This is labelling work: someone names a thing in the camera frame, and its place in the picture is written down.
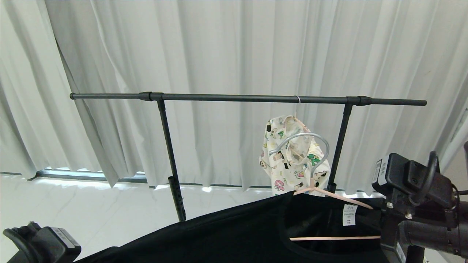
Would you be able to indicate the pink clothes hanger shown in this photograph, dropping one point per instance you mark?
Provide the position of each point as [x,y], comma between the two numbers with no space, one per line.
[329,238]
[298,100]

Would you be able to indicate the cream printed garment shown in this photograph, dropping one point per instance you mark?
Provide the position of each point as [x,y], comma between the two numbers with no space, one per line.
[281,160]

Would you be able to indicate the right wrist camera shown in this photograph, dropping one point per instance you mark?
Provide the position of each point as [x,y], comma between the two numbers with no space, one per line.
[402,175]

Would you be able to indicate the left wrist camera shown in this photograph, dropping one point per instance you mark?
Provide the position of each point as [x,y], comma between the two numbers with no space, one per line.
[58,244]

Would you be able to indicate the black garment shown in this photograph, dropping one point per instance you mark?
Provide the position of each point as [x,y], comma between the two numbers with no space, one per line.
[219,237]

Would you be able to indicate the window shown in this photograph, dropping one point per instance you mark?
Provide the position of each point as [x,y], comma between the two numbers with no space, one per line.
[80,174]

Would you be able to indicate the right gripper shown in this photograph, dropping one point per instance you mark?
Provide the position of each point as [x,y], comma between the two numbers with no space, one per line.
[431,237]

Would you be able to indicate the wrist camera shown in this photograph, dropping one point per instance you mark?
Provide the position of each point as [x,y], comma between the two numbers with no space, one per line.
[58,244]
[402,175]

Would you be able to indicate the black clothes rack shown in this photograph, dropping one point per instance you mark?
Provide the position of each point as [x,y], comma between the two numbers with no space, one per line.
[237,98]

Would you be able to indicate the white curtain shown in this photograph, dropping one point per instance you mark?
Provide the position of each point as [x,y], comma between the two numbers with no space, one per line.
[33,91]
[237,54]

